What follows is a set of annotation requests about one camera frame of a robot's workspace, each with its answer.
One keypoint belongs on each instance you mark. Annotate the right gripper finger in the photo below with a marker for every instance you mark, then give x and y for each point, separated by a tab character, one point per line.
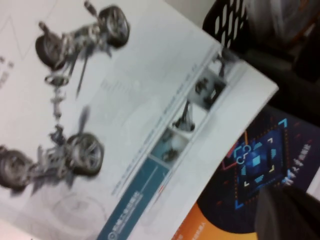
290	217

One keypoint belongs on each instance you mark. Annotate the white car suspension book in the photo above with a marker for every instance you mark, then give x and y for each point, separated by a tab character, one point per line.
140	105

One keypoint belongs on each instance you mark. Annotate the white and blue book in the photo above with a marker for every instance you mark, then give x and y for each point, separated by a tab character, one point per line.
315	185

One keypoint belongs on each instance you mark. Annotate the dark navy robot book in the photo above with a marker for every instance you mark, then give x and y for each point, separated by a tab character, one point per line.
225	190

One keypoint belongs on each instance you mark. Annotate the black plastic book stand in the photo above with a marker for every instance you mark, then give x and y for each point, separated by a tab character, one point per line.
275	82

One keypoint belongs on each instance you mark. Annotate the white book orange trim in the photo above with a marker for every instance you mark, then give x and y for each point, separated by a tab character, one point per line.
280	20

